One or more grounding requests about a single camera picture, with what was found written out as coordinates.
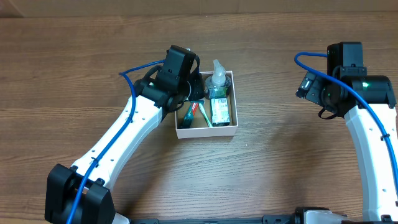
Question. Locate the clear soap pump bottle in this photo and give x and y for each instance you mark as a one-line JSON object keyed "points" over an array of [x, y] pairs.
{"points": [[217, 85]]}

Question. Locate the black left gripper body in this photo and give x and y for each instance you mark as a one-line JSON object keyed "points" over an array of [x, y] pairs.
{"points": [[196, 83]]}

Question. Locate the green white soap packet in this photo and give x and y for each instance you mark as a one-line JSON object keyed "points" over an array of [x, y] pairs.
{"points": [[220, 112]]}

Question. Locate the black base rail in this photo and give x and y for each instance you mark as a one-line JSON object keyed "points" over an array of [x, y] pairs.
{"points": [[266, 219]]}

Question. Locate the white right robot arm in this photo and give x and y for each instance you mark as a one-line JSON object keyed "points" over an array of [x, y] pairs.
{"points": [[367, 104]]}

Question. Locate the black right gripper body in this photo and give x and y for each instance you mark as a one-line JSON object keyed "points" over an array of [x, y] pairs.
{"points": [[313, 92]]}

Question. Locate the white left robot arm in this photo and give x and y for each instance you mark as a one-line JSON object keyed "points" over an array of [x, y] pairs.
{"points": [[81, 193]]}

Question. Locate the green white toothbrush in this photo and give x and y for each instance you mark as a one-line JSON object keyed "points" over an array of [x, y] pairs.
{"points": [[203, 111]]}

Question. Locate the blue disposable razor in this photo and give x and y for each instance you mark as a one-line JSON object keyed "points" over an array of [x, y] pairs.
{"points": [[197, 101]]}

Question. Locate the white cardboard box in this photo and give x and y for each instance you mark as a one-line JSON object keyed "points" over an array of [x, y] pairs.
{"points": [[199, 127]]}

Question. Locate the red green toothpaste tube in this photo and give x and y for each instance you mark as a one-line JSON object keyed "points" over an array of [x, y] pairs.
{"points": [[189, 116]]}

